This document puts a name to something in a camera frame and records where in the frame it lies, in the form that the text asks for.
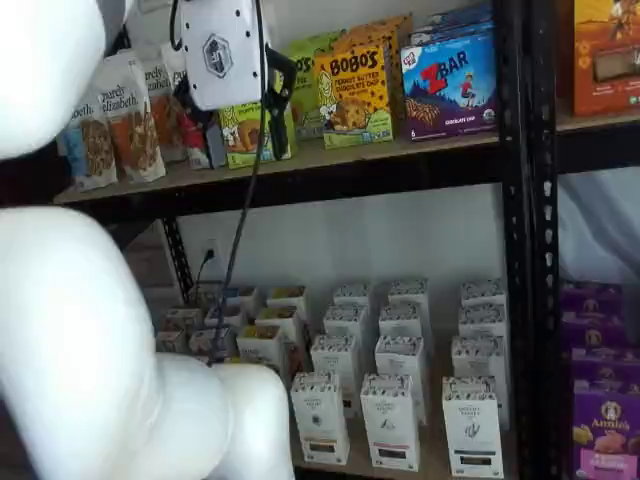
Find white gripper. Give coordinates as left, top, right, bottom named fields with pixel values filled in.
left=174, top=0, right=297, bottom=170

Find purple Annie's box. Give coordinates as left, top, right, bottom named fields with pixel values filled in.
left=569, top=346, right=640, bottom=396
left=559, top=281, right=625, bottom=317
left=562, top=312, right=630, bottom=351
left=572, top=387, right=640, bottom=480

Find white orange granola pouch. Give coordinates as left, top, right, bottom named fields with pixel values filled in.
left=135, top=47, right=187, bottom=165

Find orange snack box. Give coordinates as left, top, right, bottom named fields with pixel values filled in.
left=572, top=0, right=640, bottom=118

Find white granola box yellow label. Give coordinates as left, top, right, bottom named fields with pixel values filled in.
left=235, top=323, right=287, bottom=375
left=266, top=284, right=310, bottom=311
left=254, top=304, right=303, bottom=351

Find white box pink strip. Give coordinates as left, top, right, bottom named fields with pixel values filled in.
left=387, top=278, right=431, bottom=307
left=374, top=333, right=430, bottom=426
left=359, top=373, right=423, bottom=470
left=378, top=302, right=433, bottom=341

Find black metal shelf rack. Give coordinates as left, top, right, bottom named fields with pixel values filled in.
left=0, top=0, right=534, bottom=480
left=529, top=0, right=640, bottom=480

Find white box black strip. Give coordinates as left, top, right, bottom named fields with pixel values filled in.
left=441, top=375, right=505, bottom=478
left=459, top=278, right=507, bottom=309
left=457, top=303, right=508, bottom=341
left=451, top=334, right=509, bottom=431

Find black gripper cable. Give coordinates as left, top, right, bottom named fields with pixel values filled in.
left=207, top=0, right=269, bottom=369

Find green Bobo's box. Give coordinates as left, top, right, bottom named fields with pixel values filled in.
left=285, top=29, right=347, bottom=140
left=217, top=101, right=300, bottom=170

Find blue Z Bar box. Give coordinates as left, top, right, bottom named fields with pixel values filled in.
left=399, top=32, right=499, bottom=143
left=408, top=3, right=495, bottom=49

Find black looped cable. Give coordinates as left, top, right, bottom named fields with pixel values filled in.
left=168, top=0, right=187, bottom=52

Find white red granola pouch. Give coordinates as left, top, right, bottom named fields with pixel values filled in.
left=162, top=42, right=214, bottom=170

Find white brown granola pouch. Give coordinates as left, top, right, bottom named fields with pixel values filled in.
left=92, top=51, right=168, bottom=185
left=54, top=92, right=120, bottom=194

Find blue granola pouch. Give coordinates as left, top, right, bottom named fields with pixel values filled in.
left=55, top=122, right=87, bottom=184

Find black power cord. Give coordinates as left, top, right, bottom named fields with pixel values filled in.
left=192, top=249, right=217, bottom=306

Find yellow Bobo's box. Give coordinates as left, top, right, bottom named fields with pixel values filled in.
left=343, top=13, right=414, bottom=126
left=313, top=43, right=395, bottom=150

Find white box yellow strip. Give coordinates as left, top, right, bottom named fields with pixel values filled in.
left=309, top=333, right=362, bottom=420
left=332, top=282, right=374, bottom=309
left=322, top=303, right=375, bottom=346
left=290, top=371, right=352, bottom=465

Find white cloth sheet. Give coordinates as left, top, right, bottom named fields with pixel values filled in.
left=557, top=169, right=640, bottom=289

